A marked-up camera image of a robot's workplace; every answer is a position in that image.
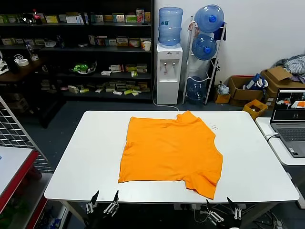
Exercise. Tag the yellow plastic bin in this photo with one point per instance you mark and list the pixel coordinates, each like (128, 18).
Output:
(250, 108)

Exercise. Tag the white paper cup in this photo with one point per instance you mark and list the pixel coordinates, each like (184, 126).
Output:
(147, 46)

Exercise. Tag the white work table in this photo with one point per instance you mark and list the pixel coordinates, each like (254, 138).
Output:
(95, 143)

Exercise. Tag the small open cardboard box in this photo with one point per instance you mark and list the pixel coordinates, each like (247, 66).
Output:
(222, 98)

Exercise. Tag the pile of grey blue clothes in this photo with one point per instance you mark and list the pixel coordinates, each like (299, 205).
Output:
(296, 64)

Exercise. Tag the clear plastic water bottle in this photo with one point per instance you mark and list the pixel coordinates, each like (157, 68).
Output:
(31, 51)

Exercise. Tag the white tape roll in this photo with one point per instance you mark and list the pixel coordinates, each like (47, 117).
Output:
(23, 62)

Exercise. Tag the cardboard box with raised flap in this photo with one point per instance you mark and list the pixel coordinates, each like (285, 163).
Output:
(277, 74)

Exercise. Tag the grey crumpled plastic bag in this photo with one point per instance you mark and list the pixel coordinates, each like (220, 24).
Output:
(223, 89)

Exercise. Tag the grey open laptop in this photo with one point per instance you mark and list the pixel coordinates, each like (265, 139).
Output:
(290, 133)

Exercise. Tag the black shelving unit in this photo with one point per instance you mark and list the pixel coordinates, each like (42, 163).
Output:
(100, 51)

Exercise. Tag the shiny metal bowl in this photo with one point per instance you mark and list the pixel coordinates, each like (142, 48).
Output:
(28, 18)

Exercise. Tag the white red medicine box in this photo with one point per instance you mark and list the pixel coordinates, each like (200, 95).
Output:
(116, 68)

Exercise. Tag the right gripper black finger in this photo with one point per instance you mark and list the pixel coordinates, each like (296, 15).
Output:
(209, 208)
(232, 203)

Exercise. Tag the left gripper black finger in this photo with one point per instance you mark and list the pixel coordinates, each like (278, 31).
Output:
(115, 197)
(94, 197)

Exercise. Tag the red edged white cart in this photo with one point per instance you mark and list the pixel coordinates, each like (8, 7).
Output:
(12, 164)

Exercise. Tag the black tripod stand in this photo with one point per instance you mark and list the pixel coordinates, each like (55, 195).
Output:
(214, 71)

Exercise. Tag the white power strip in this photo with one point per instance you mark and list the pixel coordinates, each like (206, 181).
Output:
(190, 206)

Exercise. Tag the orange t-shirt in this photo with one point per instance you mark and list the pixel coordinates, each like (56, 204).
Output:
(166, 152)

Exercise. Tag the orange yellow medicine box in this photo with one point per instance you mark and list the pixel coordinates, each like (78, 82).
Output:
(122, 41)

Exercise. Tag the blue white shopping bag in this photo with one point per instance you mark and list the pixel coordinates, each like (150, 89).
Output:
(253, 83)

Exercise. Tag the white metal jug rack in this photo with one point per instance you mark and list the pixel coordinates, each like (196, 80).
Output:
(189, 59)

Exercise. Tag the pink printed box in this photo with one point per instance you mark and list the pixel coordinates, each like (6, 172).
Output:
(140, 15)

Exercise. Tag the white side table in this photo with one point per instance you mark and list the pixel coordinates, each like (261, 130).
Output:
(264, 124)

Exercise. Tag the green snack bags in wrap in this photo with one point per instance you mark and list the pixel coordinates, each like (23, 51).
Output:
(82, 68)

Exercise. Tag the brown wooden table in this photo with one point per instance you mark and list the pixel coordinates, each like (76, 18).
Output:
(28, 69)

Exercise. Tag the large open cardboard box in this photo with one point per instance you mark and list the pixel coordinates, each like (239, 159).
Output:
(240, 94)

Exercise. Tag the cola bottle red cap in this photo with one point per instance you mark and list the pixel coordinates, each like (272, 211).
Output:
(37, 17)

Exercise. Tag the tilted blue water jug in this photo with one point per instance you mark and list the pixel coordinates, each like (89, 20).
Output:
(196, 89)
(208, 19)
(203, 47)

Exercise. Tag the upright blue water jug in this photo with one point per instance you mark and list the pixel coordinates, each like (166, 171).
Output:
(170, 26)

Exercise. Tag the white water dispenser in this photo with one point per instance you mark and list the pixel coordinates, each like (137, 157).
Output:
(169, 71)

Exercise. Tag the scattered dark crumbs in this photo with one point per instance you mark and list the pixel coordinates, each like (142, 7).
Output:
(214, 126)

